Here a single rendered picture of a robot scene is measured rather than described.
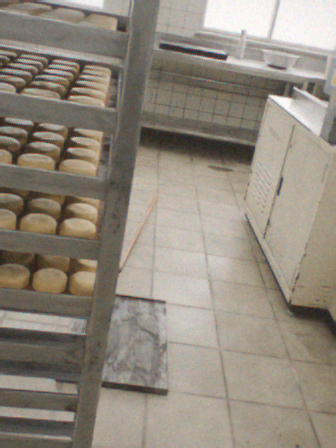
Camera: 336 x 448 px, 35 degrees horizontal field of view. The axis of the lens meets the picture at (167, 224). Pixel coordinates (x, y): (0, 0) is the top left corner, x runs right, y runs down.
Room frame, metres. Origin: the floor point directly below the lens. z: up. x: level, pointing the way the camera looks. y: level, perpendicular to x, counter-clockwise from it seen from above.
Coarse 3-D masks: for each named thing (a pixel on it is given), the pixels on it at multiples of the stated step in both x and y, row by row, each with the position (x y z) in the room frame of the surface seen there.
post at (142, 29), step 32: (160, 0) 0.63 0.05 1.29; (128, 32) 0.63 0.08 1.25; (128, 64) 0.62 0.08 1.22; (128, 96) 0.62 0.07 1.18; (128, 128) 0.63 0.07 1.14; (128, 160) 0.63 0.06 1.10; (128, 192) 0.63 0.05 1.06; (96, 288) 0.62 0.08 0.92; (96, 320) 0.62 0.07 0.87; (96, 352) 0.63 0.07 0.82; (96, 384) 0.63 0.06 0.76; (96, 416) 0.63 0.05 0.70
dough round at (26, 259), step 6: (6, 252) 0.75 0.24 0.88; (12, 252) 0.75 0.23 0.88; (18, 252) 0.75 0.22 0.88; (24, 252) 0.76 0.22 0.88; (6, 258) 0.73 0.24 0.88; (12, 258) 0.73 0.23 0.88; (18, 258) 0.73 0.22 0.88; (24, 258) 0.74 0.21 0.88; (30, 258) 0.75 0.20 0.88; (24, 264) 0.74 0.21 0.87; (30, 264) 0.75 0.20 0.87
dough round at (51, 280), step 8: (40, 272) 0.70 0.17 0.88; (48, 272) 0.71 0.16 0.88; (56, 272) 0.71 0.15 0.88; (40, 280) 0.68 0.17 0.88; (48, 280) 0.69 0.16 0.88; (56, 280) 0.69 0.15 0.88; (64, 280) 0.70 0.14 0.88; (40, 288) 0.68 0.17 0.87; (48, 288) 0.68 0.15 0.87; (56, 288) 0.68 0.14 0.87; (64, 288) 0.69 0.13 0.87
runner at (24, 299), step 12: (0, 288) 0.63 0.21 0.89; (12, 288) 0.64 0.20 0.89; (0, 300) 0.63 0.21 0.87; (12, 300) 0.64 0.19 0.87; (24, 300) 0.64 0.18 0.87; (36, 300) 0.64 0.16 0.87; (48, 300) 0.64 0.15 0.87; (60, 300) 0.65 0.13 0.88; (72, 300) 0.65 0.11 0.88; (84, 300) 0.65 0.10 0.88; (60, 312) 0.65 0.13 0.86; (72, 312) 0.65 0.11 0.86; (84, 312) 0.65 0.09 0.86
